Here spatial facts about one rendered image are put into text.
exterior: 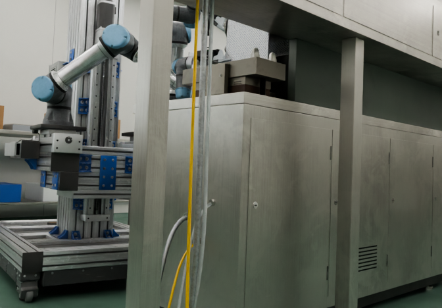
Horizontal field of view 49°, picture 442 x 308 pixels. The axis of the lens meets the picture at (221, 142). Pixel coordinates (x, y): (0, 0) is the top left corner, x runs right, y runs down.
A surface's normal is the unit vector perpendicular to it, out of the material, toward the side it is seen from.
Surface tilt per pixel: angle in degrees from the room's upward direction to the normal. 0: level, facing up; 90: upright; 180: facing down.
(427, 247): 90
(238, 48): 90
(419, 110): 90
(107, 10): 90
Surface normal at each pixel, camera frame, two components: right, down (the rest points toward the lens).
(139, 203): -0.72, -0.07
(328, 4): 0.70, -0.01
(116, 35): 0.00, -0.13
